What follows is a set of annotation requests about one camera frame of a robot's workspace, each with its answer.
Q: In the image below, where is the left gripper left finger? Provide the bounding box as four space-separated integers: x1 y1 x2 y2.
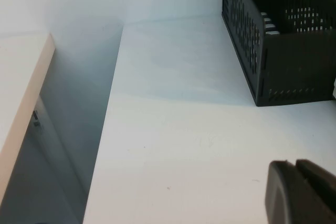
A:
264 159 326 224

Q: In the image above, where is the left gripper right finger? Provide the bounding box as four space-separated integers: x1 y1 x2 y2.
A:
296 158 336 224

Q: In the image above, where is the black plastic book stand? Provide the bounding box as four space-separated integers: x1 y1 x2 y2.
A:
222 0 336 107

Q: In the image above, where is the beige side table top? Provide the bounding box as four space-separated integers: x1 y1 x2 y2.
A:
0 33 56 190

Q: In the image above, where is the small metal wall bracket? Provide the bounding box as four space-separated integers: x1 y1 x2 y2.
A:
31 110 43 128

